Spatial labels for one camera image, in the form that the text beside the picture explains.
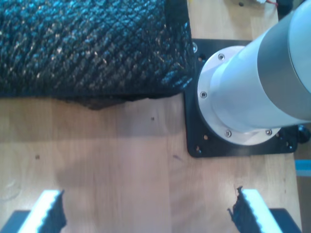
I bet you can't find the black woven mat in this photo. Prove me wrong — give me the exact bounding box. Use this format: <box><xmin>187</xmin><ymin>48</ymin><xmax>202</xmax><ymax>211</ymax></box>
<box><xmin>0</xmin><ymin>0</ymin><xmax>196</xmax><ymax>117</ymax></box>

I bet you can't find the black caster wheel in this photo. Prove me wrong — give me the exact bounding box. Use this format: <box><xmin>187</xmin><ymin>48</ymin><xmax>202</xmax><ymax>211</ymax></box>
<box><xmin>296</xmin><ymin>123</ymin><xmax>311</xmax><ymax>144</ymax></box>

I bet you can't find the light blue tape strip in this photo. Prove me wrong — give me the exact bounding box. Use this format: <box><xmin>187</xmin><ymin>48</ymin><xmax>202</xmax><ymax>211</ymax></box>
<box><xmin>295</xmin><ymin>159</ymin><xmax>311</xmax><ymax>176</ymax></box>

